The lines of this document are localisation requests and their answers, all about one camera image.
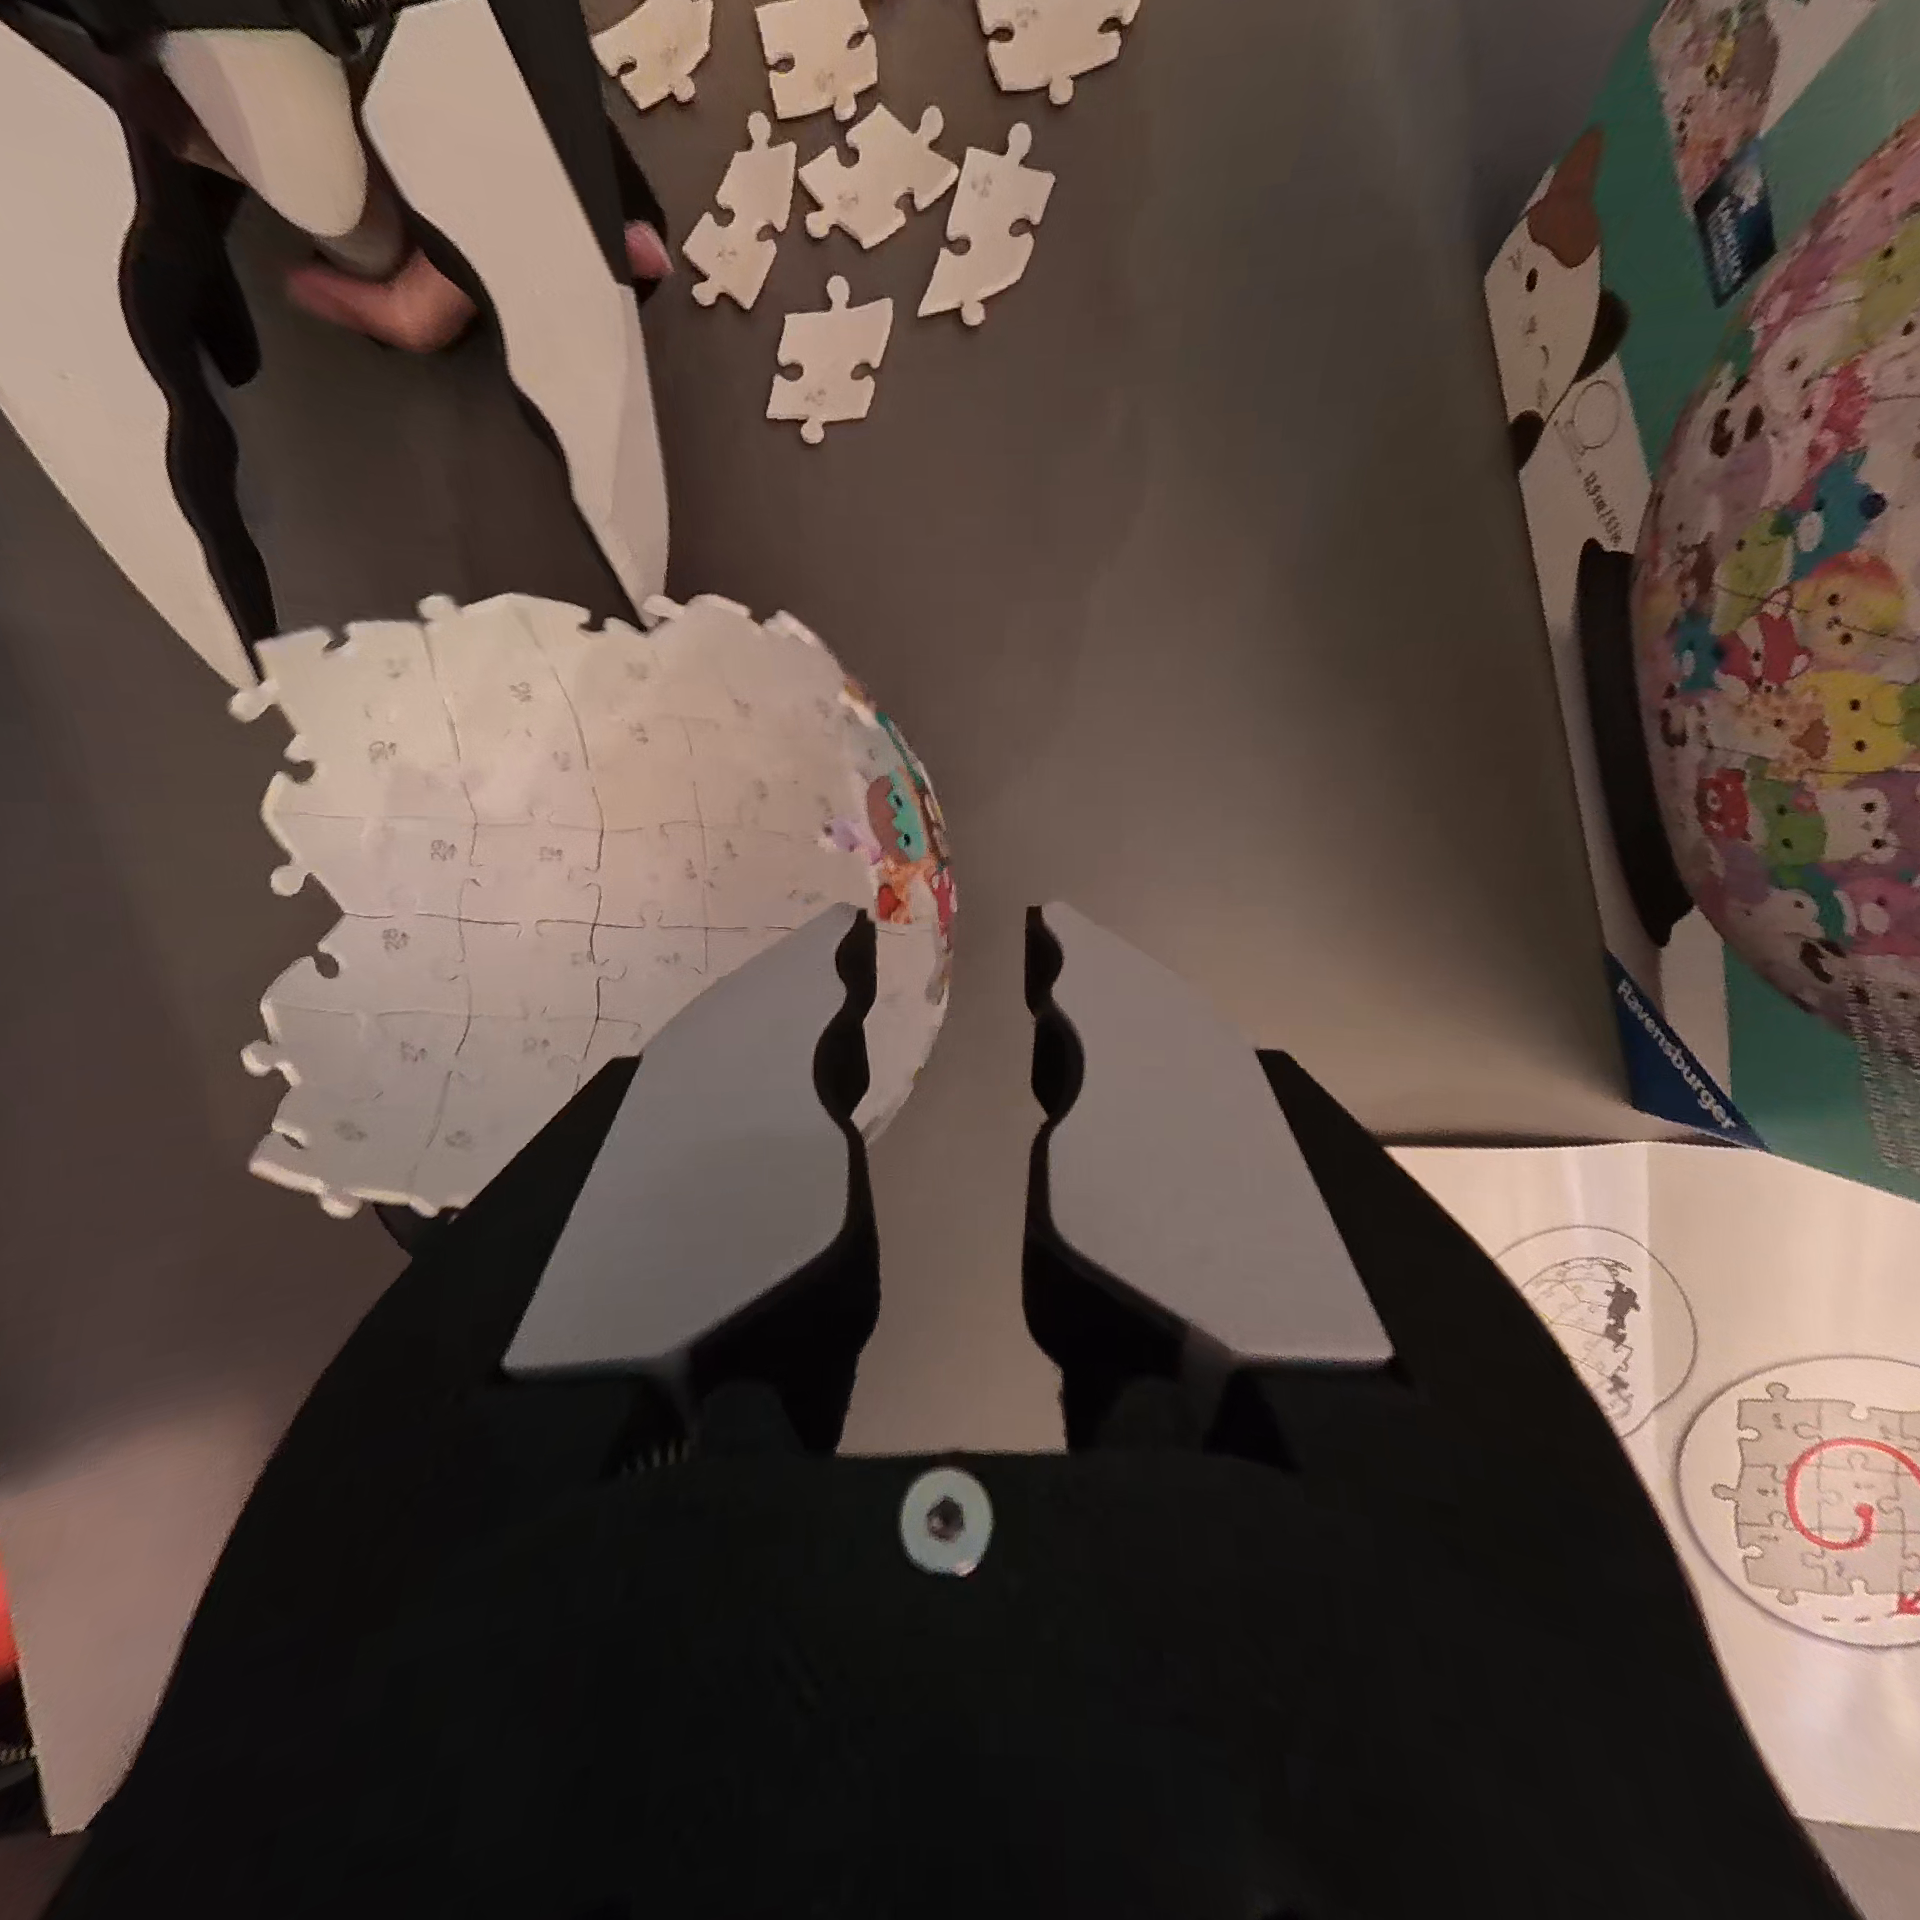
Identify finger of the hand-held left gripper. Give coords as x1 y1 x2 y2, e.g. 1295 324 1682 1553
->
0 23 285 693
356 0 672 632

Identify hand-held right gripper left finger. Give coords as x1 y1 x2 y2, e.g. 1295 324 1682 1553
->
498 904 882 1454

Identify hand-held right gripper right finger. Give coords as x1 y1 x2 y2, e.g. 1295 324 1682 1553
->
1023 902 1400 1454

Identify pile of white puzzle pieces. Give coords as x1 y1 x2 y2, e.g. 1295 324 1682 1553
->
589 0 1144 448

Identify partly built puzzle ball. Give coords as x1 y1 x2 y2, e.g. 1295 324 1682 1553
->
231 592 954 1219

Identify colourful puzzle box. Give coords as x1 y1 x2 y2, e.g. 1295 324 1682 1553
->
1485 0 1920 1195

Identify person's left hand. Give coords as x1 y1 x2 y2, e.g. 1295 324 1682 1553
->
289 244 486 351

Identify white instruction leaflet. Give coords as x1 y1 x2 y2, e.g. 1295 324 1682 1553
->
1382 1140 1920 1832

